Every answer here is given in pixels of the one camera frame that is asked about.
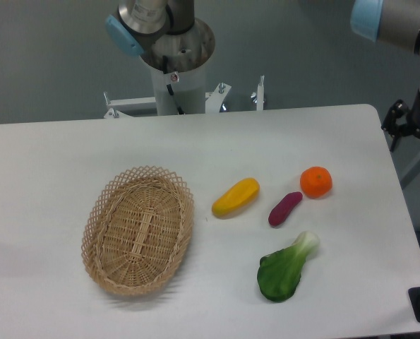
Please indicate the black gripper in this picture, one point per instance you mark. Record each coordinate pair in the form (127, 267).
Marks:
(397, 131)

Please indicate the purple sweet potato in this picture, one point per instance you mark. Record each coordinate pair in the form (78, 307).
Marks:
(283, 209)

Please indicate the grey robot arm, blue caps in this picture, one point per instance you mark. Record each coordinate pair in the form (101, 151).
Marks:
(168, 36)

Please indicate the orange tangerine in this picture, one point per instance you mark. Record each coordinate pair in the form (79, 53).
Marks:
(315, 182)

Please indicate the yellow mango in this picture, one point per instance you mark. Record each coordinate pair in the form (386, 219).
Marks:
(237, 197)

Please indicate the green bok choy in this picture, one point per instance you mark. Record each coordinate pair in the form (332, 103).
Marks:
(279, 273)

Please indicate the oval wicker basket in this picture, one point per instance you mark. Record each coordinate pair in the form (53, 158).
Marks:
(138, 231)

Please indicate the white table leg frame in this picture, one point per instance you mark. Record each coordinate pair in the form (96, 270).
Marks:
(410, 172)

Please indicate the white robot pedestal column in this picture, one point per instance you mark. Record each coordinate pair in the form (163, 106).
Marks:
(181, 83)

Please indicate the white metal base frame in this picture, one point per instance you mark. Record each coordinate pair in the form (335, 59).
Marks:
(149, 106)

